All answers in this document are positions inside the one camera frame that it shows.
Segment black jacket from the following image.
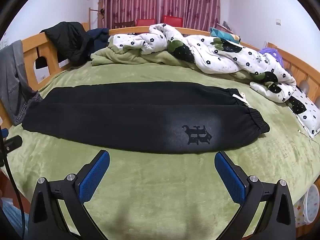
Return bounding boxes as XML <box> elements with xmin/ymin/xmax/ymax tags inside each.
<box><xmin>40</xmin><ymin>22</ymin><xmax>97</xmax><ymax>67</ymax></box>

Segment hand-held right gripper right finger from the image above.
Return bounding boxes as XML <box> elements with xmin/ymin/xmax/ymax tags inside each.
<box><xmin>214</xmin><ymin>151</ymin><xmax>297</xmax><ymax>240</ymax></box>

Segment white charging cable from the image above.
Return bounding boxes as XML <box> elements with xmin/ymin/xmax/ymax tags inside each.
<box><xmin>297</xmin><ymin>124</ymin><xmax>320</xmax><ymax>145</ymax></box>

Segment star printed laundry basket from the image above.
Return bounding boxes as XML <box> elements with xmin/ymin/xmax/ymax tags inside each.
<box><xmin>292</xmin><ymin>184</ymin><xmax>320</xmax><ymax>230</ymax></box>

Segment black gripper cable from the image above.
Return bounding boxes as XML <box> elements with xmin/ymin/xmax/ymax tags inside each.
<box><xmin>0</xmin><ymin>129</ymin><xmax>28</xmax><ymax>240</ymax></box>

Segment green fleece blanket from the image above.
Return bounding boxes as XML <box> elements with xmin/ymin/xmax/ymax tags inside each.
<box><xmin>0</xmin><ymin>46</ymin><xmax>320</xmax><ymax>240</ymax></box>

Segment purple plush cloth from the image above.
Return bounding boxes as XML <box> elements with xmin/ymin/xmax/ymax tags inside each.
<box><xmin>259</xmin><ymin>46</ymin><xmax>284</xmax><ymax>67</ymax></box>

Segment grey jeans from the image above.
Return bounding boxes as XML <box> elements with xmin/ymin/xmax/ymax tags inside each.
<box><xmin>0</xmin><ymin>39</ymin><xmax>42</xmax><ymax>127</ymax></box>

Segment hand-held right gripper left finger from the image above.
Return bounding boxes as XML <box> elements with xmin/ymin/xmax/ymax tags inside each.
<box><xmin>27</xmin><ymin>149</ymin><xmax>111</xmax><ymax>240</ymax></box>

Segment wooden coat rack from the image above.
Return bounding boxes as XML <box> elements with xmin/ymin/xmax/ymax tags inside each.
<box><xmin>88</xmin><ymin>1</ymin><xmax>106</xmax><ymax>29</ymax></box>

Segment teal patterned pillow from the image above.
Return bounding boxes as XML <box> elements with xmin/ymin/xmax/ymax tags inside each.
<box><xmin>209</xmin><ymin>27</ymin><xmax>241</xmax><ymax>43</ymax></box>

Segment black pants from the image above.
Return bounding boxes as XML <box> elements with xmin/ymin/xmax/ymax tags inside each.
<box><xmin>21</xmin><ymin>81</ymin><xmax>271</xmax><ymax>155</ymax></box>

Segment wooden bed frame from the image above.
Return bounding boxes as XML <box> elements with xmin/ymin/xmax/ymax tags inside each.
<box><xmin>0</xmin><ymin>22</ymin><xmax>320</xmax><ymax>130</ymax></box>

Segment navy cloth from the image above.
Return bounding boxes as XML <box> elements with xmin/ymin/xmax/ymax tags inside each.
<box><xmin>86</xmin><ymin>28</ymin><xmax>110</xmax><ymax>49</ymax></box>

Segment dark wooden chair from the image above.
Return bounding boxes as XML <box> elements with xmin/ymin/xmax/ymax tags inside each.
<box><xmin>112</xmin><ymin>21</ymin><xmax>136</xmax><ymax>29</ymax></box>

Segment white floral quilt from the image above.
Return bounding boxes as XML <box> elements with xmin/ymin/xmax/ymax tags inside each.
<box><xmin>108</xmin><ymin>23</ymin><xmax>304</xmax><ymax>103</ymax></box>

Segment pink floral curtain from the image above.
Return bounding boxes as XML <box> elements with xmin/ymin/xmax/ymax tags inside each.
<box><xmin>98</xmin><ymin>0</ymin><xmax>222</xmax><ymax>30</ymax></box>

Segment person's blue jeans leg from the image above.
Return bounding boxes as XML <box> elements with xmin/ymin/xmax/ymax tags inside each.
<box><xmin>0</xmin><ymin>197</ymin><xmax>28</xmax><ymax>240</ymax></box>

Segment white floral pillow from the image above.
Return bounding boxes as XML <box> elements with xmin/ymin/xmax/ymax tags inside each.
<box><xmin>285</xmin><ymin>86</ymin><xmax>320</xmax><ymax>137</ymax></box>

